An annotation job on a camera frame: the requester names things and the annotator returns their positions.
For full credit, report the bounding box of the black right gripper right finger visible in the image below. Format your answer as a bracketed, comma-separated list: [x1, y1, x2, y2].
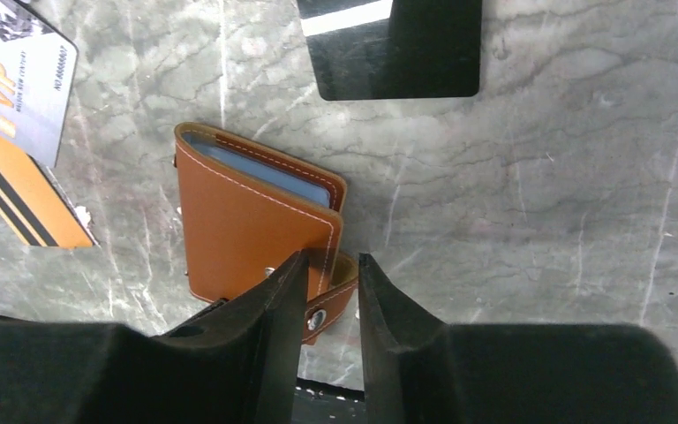
[358, 254, 678, 423]

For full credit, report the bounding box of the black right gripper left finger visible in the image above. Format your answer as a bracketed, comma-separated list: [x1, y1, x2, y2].
[0, 252, 309, 423]

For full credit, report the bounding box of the black card wallet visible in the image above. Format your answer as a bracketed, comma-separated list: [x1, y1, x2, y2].
[297, 0, 483, 101]

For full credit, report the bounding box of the brown leather card holder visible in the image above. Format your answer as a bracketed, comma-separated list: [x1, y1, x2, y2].
[174, 122, 358, 345]

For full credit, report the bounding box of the gold card with stripes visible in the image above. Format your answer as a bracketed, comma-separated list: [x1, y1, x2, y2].
[0, 137, 96, 249]

